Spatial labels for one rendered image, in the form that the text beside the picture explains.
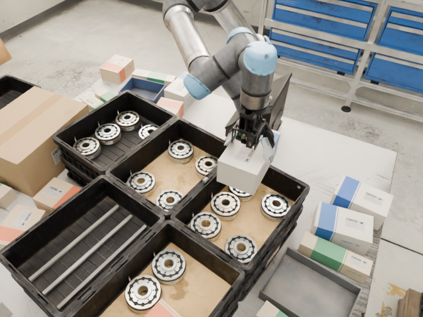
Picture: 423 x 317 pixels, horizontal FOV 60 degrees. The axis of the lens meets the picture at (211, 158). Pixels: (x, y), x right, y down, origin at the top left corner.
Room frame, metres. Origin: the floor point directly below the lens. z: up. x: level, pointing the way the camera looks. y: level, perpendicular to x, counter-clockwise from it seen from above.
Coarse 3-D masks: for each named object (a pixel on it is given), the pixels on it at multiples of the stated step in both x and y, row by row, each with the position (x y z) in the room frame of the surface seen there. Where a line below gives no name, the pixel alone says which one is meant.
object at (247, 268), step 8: (272, 168) 0.88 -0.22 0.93; (216, 176) 0.84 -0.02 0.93; (288, 176) 0.86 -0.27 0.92; (304, 184) 0.81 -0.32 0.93; (304, 192) 0.78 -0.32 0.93; (192, 200) 0.73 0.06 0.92; (296, 200) 0.74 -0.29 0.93; (296, 208) 0.72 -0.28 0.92; (288, 216) 0.68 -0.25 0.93; (184, 224) 0.63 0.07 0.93; (280, 224) 0.66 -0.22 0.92; (192, 232) 0.60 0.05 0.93; (272, 232) 0.62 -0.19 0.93; (208, 240) 0.58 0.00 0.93; (272, 240) 0.59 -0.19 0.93; (216, 248) 0.55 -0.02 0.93; (264, 248) 0.56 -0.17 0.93; (224, 256) 0.53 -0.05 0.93; (256, 256) 0.53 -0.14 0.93; (240, 264) 0.51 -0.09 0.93; (248, 264) 0.51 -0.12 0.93; (248, 272) 0.49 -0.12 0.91
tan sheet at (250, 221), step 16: (256, 192) 0.85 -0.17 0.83; (272, 192) 0.85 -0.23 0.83; (208, 208) 0.77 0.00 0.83; (240, 208) 0.78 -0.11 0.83; (256, 208) 0.78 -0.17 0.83; (224, 224) 0.71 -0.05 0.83; (240, 224) 0.71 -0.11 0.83; (256, 224) 0.71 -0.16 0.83; (272, 224) 0.71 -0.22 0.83; (224, 240) 0.64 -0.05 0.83; (256, 240) 0.65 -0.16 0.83
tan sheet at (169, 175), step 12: (168, 156) 1.02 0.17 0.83; (144, 168) 0.95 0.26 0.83; (156, 168) 0.95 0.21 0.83; (168, 168) 0.96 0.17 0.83; (180, 168) 0.96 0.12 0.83; (192, 168) 0.96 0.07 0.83; (156, 180) 0.89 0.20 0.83; (168, 180) 0.89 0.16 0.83; (180, 180) 0.90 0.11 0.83; (192, 180) 0.90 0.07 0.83; (156, 192) 0.83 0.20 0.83
